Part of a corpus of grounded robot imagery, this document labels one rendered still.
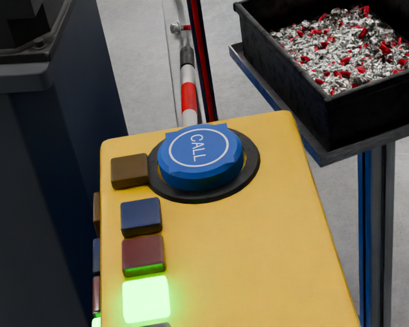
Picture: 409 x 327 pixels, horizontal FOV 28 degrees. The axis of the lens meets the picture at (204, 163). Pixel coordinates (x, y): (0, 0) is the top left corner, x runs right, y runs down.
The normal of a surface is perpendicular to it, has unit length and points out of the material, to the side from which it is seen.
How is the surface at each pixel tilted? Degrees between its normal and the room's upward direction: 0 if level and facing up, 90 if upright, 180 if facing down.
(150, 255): 0
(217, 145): 0
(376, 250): 90
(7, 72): 0
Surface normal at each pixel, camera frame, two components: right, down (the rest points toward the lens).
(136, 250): -0.13, -0.76
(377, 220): 0.35, 0.56
